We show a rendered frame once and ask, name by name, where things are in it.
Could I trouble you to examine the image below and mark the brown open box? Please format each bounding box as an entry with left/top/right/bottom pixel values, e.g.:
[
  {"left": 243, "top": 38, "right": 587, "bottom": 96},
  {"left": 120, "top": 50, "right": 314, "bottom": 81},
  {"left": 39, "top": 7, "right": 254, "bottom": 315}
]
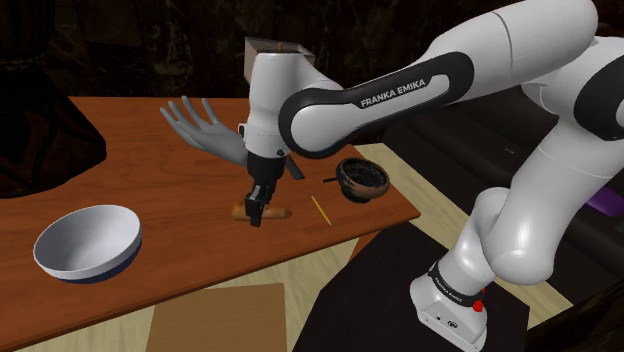
[{"left": 243, "top": 36, "right": 317, "bottom": 84}]

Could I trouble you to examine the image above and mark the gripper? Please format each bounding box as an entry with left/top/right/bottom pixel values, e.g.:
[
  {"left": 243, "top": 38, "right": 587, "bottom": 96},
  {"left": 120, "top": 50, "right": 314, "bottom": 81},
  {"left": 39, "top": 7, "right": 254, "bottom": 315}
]
[{"left": 244, "top": 151, "right": 288, "bottom": 228}]

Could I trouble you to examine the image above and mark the brown bread loaf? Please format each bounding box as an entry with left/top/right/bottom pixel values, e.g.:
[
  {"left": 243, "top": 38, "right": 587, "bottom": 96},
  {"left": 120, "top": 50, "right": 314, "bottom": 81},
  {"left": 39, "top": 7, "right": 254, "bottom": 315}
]
[{"left": 231, "top": 200, "right": 293, "bottom": 222}]

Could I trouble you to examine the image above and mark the yellow pencil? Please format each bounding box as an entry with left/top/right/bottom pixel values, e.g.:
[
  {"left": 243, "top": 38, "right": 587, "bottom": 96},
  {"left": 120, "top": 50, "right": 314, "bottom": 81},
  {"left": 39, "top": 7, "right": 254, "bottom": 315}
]
[{"left": 310, "top": 195, "right": 333, "bottom": 227}]

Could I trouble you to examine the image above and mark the dark brown bowl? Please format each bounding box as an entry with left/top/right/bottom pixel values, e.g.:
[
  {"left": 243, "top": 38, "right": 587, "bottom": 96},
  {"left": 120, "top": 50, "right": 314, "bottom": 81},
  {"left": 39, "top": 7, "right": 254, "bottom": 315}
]
[{"left": 335, "top": 156, "right": 391, "bottom": 204}]

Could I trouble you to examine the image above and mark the brown flat board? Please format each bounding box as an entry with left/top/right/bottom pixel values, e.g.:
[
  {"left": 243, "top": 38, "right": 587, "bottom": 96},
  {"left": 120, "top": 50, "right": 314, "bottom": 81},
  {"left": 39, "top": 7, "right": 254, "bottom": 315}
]
[{"left": 144, "top": 282, "right": 288, "bottom": 352}]

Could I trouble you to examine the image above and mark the black flat tool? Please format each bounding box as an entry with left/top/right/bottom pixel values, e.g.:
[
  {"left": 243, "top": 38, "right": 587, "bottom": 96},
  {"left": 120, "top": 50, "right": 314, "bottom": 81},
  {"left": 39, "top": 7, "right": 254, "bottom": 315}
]
[{"left": 284, "top": 154, "right": 306, "bottom": 182}]

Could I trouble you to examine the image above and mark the white bowl with blue base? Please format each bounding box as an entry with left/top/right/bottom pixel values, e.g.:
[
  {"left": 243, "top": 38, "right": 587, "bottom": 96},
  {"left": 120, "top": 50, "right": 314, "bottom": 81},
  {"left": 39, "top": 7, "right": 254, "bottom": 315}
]
[{"left": 32, "top": 204, "right": 144, "bottom": 285}]

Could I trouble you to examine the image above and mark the wooden table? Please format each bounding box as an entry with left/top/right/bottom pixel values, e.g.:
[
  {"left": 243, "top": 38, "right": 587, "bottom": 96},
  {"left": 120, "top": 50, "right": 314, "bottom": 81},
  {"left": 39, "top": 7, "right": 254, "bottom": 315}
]
[{"left": 0, "top": 96, "right": 422, "bottom": 352}]

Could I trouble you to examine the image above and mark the grey hand figure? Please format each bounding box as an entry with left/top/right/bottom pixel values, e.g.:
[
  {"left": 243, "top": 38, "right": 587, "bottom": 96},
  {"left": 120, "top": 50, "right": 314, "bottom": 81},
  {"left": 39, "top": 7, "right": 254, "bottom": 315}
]
[{"left": 159, "top": 95, "right": 250, "bottom": 168}]

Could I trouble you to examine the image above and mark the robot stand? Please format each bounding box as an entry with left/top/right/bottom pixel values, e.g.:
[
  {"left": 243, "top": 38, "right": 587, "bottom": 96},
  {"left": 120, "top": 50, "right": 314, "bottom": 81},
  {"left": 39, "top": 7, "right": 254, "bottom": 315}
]
[{"left": 291, "top": 222, "right": 531, "bottom": 352}]

